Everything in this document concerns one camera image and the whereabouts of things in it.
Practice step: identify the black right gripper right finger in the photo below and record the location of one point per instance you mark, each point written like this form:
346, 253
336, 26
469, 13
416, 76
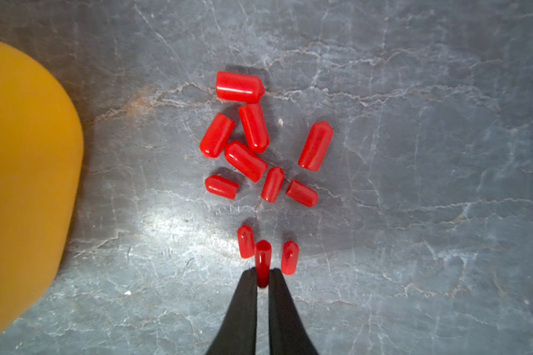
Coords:
287, 334

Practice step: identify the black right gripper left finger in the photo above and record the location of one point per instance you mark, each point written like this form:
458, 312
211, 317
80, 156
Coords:
237, 334

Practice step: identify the red screw protection sleeve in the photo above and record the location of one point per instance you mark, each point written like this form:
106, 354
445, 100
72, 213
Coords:
273, 184
302, 194
316, 146
216, 136
290, 256
220, 186
232, 86
255, 129
263, 262
245, 160
246, 242

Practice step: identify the yellow plastic storage box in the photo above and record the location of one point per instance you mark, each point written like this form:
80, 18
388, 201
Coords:
41, 154

